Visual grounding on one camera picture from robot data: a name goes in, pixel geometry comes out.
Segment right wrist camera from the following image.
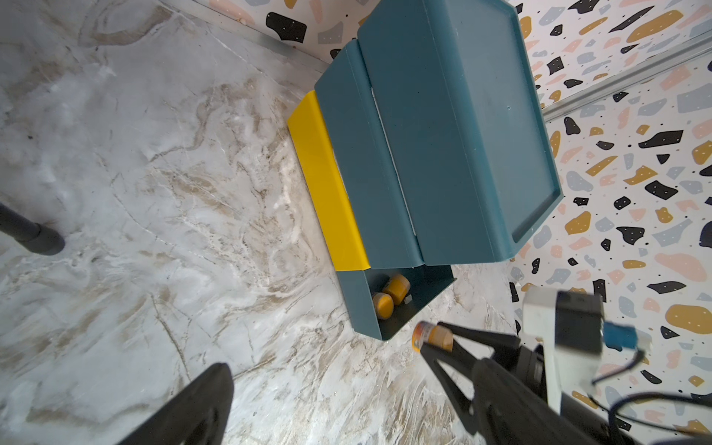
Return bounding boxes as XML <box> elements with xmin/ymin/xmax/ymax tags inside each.
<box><xmin>522</xmin><ymin>287</ymin><xmax>652</xmax><ymax>413</ymax></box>

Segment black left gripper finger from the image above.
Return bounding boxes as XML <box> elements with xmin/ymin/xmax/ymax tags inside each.
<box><xmin>121</xmin><ymin>363</ymin><xmax>234</xmax><ymax>444</ymax></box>

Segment black perforated music stand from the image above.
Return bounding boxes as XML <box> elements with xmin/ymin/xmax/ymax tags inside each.
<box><xmin>0</xmin><ymin>204</ymin><xmax>65</xmax><ymax>256</ymax></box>

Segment orange paint can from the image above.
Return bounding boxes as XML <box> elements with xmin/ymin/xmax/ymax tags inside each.
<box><xmin>412</xmin><ymin>321</ymin><xmax>454</xmax><ymax>352</ymax></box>
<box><xmin>382</xmin><ymin>274</ymin><xmax>411</xmax><ymax>306</ymax></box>
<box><xmin>372</xmin><ymin>292</ymin><xmax>395</xmax><ymax>321</ymax></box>

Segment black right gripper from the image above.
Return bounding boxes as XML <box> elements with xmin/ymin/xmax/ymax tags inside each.
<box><xmin>419</xmin><ymin>321</ymin><xmax>619</xmax><ymax>445</ymax></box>

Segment yellow base plate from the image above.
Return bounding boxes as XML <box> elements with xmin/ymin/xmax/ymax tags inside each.
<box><xmin>287</xmin><ymin>91</ymin><xmax>370</xmax><ymax>272</ymax></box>

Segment teal drawer cabinet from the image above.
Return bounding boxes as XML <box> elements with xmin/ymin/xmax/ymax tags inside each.
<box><xmin>315</xmin><ymin>1</ymin><xmax>563</xmax><ymax>340</ymax></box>

